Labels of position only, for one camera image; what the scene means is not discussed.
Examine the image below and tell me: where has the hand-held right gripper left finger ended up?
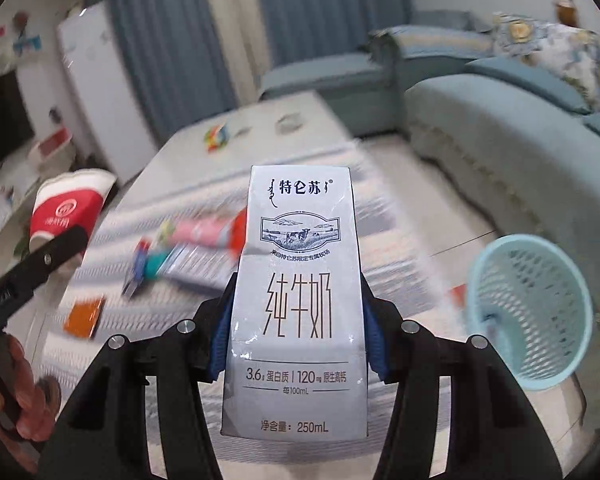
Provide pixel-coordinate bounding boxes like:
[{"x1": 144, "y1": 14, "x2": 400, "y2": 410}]
[{"x1": 37, "y1": 270, "x2": 241, "y2": 480}]

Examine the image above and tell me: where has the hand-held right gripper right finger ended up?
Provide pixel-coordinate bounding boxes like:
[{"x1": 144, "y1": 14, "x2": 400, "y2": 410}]
[{"x1": 357, "y1": 270, "x2": 566, "y2": 480}]

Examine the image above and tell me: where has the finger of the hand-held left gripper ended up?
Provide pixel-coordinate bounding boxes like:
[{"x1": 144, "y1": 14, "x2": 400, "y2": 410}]
[{"x1": 0, "y1": 226, "x2": 89, "y2": 342}]

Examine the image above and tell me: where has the red and white paper cup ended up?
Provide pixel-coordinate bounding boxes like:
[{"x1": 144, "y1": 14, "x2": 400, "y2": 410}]
[{"x1": 29, "y1": 169, "x2": 118, "y2": 253}]

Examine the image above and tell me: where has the orange packet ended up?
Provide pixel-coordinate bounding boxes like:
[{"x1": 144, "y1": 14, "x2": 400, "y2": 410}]
[{"x1": 62, "y1": 297, "x2": 106, "y2": 339}]

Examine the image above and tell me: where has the teal and white toothpaste tube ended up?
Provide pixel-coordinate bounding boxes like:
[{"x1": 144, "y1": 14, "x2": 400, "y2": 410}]
[{"x1": 142, "y1": 242, "x2": 237, "y2": 297}]

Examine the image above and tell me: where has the grey milk carton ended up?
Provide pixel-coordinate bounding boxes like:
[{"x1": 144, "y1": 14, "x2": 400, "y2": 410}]
[{"x1": 220, "y1": 164, "x2": 370, "y2": 442}]

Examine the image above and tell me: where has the small blue packet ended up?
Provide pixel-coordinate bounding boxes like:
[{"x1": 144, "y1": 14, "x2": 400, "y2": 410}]
[{"x1": 121, "y1": 239, "x2": 154, "y2": 302}]

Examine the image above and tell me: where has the pink toothpaste tube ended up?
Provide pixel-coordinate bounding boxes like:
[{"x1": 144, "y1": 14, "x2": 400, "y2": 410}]
[{"x1": 161, "y1": 210, "x2": 249, "y2": 262}]

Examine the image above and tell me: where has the light blue plastic basket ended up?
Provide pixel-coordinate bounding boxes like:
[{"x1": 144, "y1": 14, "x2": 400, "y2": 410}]
[{"x1": 466, "y1": 232, "x2": 595, "y2": 394}]

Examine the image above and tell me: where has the person's left hand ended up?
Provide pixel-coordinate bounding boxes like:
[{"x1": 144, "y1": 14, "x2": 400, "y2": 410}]
[{"x1": 0, "y1": 334, "x2": 62, "y2": 473}]

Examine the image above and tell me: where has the striped woven tablecloth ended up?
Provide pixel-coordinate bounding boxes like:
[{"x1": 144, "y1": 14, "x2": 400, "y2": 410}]
[{"x1": 40, "y1": 137, "x2": 463, "y2": 480}]

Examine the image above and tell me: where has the red and white box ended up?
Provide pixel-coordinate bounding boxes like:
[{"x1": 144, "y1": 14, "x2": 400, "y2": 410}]
[{"x1": 30, "y1": 130, "x2": 74, "y2": 162}]

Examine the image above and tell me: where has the black television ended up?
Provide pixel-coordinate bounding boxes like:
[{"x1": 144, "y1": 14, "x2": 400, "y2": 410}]
[{"x1": 0, "y1": 72, "x2": 36, "y2": 177}]

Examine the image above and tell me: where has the white refrigerator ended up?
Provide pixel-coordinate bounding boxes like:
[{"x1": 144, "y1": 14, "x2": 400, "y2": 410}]
[{"x1": 55, "y1": 0, "x2": 159, "y2": 174}]

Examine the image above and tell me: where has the colourful puzzle cube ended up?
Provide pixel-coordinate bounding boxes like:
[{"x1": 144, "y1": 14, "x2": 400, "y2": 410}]
[{"x1": 203, "y1": 122, "x2": 231, "y2": 154}]

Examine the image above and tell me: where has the round grey ashtray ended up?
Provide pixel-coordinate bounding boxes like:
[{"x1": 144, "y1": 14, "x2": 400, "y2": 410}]
[{"x1": 276, "y1": 114, "x2": 306, "y2": 134}]

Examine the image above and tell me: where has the blue-green corner sofa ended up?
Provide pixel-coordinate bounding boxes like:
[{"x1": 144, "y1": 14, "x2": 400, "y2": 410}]
[{"x1": 257, "y1": 10, "x2": 600, "y2": 361}]

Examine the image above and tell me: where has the blue curtain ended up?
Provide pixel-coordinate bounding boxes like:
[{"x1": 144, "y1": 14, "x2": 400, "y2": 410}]
[
  {"x1": 256, "y1": 0, "x2": 414, "y2": 69},
  {"x1": 105, "y1": 0, "x2": 236, "y2": 122}
]

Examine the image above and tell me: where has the beige curtain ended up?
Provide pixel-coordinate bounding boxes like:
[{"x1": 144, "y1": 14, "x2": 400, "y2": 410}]
[{"x1": 195, "y1": 0, "x2": 269, "y2": 107}]

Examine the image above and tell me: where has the patterned sofa armrest cover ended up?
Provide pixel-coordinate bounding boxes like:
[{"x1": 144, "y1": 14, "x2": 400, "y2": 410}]
[{"x1": 369, "y1": 25, "x2": 496, "y2": 61}]

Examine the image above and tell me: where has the floral pillow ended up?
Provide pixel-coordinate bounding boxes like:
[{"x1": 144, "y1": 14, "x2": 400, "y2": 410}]
[
  {"x1": 560, "y1": 27, "x2": 600, "y2": 111},
  {"x1": 492, "y1": 12, "x2": 588, "y2": 68}
]

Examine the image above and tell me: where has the brown monkey plush toy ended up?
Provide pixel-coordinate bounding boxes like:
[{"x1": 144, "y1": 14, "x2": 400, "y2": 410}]
[{"x1": 552, "y1": 0, "x2": 579, "y2": 26}]

